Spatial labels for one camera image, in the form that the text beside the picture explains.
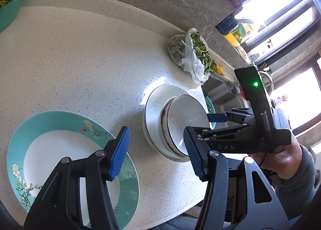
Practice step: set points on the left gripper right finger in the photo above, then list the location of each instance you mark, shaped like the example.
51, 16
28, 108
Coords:
256, 205

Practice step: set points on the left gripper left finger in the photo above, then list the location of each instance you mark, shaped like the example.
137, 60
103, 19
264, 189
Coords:
57, 205

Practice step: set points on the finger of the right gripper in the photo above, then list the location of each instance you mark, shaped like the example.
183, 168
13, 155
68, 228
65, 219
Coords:
198, 132
218, 118

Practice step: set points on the small white bowl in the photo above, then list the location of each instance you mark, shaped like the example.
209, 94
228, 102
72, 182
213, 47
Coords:
192, 113

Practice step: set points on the large white bowl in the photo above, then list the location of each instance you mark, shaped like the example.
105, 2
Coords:
151, 119

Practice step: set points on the red floral white bowl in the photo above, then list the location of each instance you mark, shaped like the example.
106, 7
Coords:
171, 125

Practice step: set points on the right forearm grey sleeve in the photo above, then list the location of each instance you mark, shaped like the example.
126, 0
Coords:
296, 194

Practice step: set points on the right hand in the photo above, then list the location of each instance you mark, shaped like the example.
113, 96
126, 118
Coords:
285, 163

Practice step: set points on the teal basin in sink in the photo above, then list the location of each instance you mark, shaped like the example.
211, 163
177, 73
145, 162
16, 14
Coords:
211, 110

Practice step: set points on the yellow sponge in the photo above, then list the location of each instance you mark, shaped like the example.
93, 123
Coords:
219, 69

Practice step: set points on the teal floral plate on counter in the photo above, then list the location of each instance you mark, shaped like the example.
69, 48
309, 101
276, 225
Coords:
39, 144

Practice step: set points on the plastic bag of greens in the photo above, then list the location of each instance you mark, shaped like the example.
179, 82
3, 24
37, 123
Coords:
190, 52

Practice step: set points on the dark blue container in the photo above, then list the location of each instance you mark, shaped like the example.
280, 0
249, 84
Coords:
227, 25

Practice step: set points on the teal basin by wall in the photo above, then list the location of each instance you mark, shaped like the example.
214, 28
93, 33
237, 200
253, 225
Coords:
8, 12

